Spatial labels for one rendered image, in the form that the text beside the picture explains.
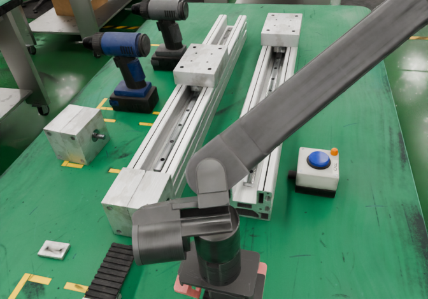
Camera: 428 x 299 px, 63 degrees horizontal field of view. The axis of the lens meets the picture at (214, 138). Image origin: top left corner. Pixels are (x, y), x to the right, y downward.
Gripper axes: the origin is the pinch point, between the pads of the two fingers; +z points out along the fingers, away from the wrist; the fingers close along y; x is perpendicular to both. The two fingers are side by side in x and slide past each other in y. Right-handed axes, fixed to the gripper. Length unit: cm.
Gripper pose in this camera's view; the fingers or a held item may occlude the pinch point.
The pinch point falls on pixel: (223, 297)
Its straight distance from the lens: 59.5
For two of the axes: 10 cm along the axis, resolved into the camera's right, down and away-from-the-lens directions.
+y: -9.7, -1.1, 2.3
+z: 0.6, 7.6, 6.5
